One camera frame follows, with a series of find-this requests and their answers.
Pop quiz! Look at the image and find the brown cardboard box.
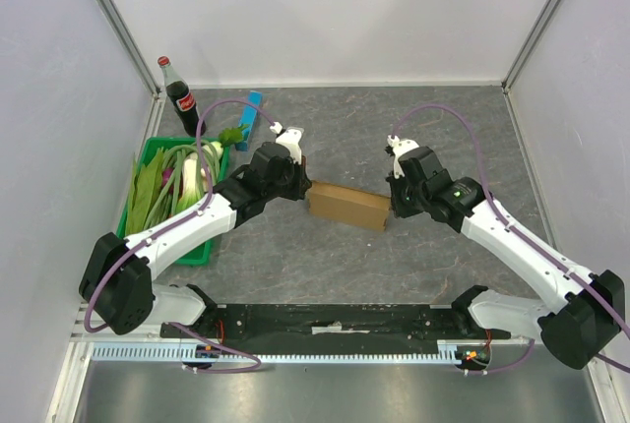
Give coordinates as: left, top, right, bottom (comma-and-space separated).
307, 182, 391, 232

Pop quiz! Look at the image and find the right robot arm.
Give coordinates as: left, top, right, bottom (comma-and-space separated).
386, 139, 625, 370

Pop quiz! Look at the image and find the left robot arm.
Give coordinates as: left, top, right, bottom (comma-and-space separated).
79, 137, 311, 337

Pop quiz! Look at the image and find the white radish with leaves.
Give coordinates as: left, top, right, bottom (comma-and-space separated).
203, 124, 249, 158

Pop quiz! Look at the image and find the blue rectangular block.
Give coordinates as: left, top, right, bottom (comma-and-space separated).
235, 91, 263, 151

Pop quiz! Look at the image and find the green long beans bundle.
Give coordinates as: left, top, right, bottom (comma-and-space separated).
140, 138, 223, 229

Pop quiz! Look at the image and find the white green bok choy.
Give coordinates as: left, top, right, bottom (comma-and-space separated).
174, 153, 208, 213

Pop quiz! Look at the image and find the cola glass bottle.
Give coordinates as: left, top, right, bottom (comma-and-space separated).
157, 56, 206, 137

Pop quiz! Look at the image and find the purple eggplant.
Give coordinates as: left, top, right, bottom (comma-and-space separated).
161, 167, 173, 186

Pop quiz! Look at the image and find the green plastic tray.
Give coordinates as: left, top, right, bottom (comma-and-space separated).
120, 136, 232, 267

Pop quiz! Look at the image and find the green leafy vegetable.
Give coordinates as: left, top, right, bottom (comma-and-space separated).
124, 149, 164, 236

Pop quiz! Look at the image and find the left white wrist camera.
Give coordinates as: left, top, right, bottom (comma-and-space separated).
270, 122, 304, 165

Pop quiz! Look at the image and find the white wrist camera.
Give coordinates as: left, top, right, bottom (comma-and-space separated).
270, 122, 304, 165
385, 134, 419, 177

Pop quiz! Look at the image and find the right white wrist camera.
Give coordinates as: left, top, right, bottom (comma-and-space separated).
385, 134, 419, 177

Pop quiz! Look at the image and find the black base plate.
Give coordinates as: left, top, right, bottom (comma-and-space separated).
189, 304, 511, 354

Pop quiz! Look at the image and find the blue slotted cable duct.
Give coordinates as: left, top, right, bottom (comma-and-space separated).
91, 338, 467, 364

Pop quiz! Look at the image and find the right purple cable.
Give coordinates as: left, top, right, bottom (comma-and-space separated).
391, 102, 630, 375

